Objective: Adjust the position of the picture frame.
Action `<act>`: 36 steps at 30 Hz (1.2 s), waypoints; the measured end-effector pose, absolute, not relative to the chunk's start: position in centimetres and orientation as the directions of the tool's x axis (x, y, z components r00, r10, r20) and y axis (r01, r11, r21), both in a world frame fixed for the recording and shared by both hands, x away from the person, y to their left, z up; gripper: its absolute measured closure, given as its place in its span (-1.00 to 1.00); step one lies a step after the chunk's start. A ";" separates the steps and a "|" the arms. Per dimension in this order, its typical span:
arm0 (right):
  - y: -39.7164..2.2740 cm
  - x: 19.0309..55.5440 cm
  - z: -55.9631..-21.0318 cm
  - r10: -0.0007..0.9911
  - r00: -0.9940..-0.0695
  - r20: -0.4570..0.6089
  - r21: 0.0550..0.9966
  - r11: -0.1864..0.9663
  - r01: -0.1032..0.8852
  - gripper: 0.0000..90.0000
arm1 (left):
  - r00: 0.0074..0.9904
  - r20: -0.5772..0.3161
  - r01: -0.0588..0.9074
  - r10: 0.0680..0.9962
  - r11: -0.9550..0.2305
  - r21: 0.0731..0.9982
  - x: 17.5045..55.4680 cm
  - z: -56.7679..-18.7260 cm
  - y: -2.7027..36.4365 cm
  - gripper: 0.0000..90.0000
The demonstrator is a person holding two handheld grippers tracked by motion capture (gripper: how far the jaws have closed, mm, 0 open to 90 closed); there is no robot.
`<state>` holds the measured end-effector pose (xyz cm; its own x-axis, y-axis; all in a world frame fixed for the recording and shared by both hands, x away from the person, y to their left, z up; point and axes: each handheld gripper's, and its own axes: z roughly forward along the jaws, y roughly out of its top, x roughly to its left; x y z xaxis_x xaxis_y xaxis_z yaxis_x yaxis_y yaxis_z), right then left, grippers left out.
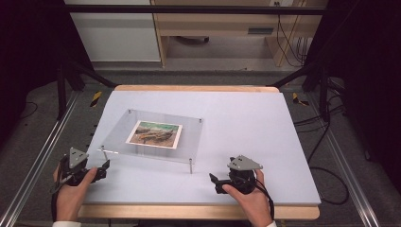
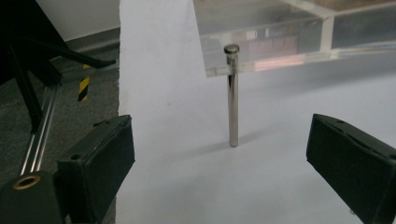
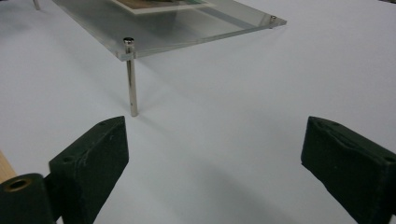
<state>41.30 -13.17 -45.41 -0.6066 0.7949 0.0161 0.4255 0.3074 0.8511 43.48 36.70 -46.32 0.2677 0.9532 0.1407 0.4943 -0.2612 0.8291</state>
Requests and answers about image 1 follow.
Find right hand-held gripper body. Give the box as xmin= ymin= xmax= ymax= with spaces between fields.
xmin=226 ymin=154 xmax=264 ymax=195

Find yellow clamp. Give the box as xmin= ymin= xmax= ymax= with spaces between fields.
xmin=290 ymin=92 xmax=310 ymax=107
xmin=90 ymin=90 xmax=104 ymax=109

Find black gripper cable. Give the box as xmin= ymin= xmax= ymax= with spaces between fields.
xmin=49 ymin=174 xmax=69 ymax=222
xmin=235 ymin=174 xmax=276 ymax=221

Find yellow clamp left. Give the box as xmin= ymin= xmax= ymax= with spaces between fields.
xmin=90 ymin=90 xmax=104 ymax=109

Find aluminium floor rail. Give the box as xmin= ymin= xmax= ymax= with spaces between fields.
xmin=0 ymin=90 xmax=80 ymax=227
xmin=305 ymin=91 xmax=382 ymax=227

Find black curtain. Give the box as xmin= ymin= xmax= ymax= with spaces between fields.
xmin=302 ymin=0 xmax=401 ymax=193
xmin=0 ymin=0 xmax=96 ymax=152

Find yellow clamp right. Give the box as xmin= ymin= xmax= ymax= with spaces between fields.
xmin=290 ymin=92 xmax=310 ymax=107

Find white cabinet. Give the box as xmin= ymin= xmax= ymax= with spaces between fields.
xmin=63 ymin=0 xmax=162 ymax=63

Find black horizontal frame bar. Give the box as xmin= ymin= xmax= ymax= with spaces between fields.
xmin=61 ymin=4 xmax=329 ymax=16

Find light wooden desk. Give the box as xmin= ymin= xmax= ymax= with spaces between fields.
xmin=150 ymin=0 xmax=329 ymax=68

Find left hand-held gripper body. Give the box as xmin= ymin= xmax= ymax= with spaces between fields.
xmin=58 ymin=147 xmax=102 ymax=187

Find painting print with white border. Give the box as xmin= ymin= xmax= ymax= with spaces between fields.
xmin=125 ymin=119 xmax=183 ymax=149

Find white table sheet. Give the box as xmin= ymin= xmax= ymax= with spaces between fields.
xmin=83 ymin=90 xmax=323 ymax=206

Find wooden table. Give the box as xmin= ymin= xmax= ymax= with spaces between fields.
xmin=78 ymin=84 xmax=322 ymax=221

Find clear acrylic picture frame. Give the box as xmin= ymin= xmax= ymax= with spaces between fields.
xmin=96 ymin=108 xmax=204 ymax=175

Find person's right hand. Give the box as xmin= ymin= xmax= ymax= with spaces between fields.
xmin=221 ymin=168 xmax=274 ymax=227

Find black metal stand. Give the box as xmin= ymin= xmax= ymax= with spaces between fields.
xmin=56 ymin=58 xmax=118 ymax=121
xmin=270 ymin=61 xmax=331 ymax=123

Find hanging black desk cables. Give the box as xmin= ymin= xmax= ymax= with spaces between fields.
xmin=273 ymin=1 xmax=313 ymax=68

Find thin black floor cable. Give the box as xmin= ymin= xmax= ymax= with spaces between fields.
xmin=18 ymin=100 xmax=40 ymax=121

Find person's left hand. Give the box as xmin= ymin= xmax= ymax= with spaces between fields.
xmin=52 ymin=165 xmax=99 ymax=222

